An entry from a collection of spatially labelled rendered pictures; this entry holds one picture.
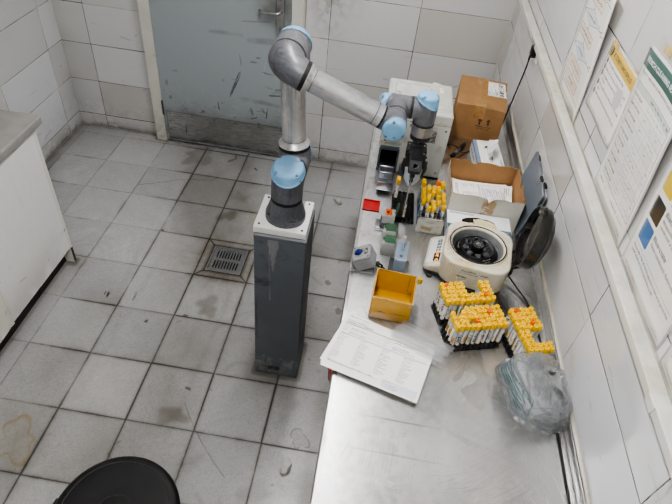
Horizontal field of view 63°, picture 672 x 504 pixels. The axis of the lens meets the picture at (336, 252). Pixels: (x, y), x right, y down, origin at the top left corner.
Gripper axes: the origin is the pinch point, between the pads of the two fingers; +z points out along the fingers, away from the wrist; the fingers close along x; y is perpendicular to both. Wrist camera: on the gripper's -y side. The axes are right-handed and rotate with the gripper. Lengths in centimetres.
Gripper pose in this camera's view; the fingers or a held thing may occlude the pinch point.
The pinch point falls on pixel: (409, 184)
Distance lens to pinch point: 207.6
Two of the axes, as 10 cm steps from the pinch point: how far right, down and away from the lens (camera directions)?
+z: -0.9, 7.3, 6.8
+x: -9.9, -1.5, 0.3
